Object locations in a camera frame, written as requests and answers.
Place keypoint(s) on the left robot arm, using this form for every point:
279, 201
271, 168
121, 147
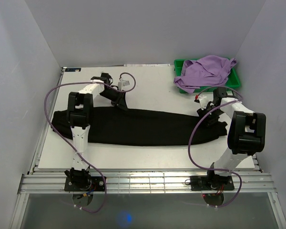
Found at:
79, 116

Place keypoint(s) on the aluminium frame rail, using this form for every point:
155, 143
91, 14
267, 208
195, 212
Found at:
144, 182

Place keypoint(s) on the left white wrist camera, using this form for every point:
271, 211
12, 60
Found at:
122, 83

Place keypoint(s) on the papers behind table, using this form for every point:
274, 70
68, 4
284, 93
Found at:
147, 65

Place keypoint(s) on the green plastic bin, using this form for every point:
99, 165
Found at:
232, 82

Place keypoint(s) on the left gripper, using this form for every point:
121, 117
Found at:
120, 101

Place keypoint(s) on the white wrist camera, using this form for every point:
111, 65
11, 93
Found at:
202, 100
122, 83

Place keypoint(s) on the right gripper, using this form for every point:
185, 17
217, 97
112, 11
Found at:
208, 122

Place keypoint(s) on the black trousers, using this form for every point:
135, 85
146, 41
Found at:
137, 127

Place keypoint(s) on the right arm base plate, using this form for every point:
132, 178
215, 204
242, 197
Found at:
204, 183

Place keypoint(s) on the blue label sticker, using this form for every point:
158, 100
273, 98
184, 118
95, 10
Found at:
72, 70

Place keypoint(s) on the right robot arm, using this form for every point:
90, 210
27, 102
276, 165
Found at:
245, 138

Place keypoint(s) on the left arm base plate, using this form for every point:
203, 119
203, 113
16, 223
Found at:
92, 183

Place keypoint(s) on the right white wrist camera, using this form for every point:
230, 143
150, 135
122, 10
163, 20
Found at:
202, 100

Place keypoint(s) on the purple trousers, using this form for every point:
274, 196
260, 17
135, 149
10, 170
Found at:
208, 71

